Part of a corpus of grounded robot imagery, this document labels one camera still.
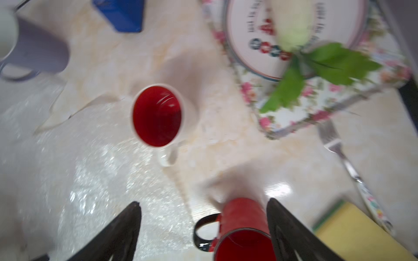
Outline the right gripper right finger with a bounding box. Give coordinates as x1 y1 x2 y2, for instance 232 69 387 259
266 198 343 261

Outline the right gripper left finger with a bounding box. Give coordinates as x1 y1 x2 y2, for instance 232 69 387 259
69 201 142 261

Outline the red mug black handle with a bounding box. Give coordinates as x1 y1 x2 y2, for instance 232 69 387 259
193 197 276 261

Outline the clear bubble wrap sheet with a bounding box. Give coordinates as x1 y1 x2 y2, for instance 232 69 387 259
1 76 206 261

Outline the yellow green sponge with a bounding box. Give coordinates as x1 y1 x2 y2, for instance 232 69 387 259
312 200 417 261

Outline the white mug red inside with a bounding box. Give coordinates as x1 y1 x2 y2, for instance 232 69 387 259
131 83 199 167

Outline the floral square placemat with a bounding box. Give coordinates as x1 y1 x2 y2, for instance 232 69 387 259
201 1 411 139

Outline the round white plate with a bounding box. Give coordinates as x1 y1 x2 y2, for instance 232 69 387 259
222 0 371 82

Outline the white artificial rose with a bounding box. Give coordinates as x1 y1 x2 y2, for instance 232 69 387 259
259 1 382 114

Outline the lavender mug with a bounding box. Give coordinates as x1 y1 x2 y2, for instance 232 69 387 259
1 8 70 82

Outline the blue tape dispenser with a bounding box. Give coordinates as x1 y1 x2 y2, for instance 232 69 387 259
91 0 145 33

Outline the silver fork floral handle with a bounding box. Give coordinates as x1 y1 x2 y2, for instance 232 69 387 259
316 120 396 237

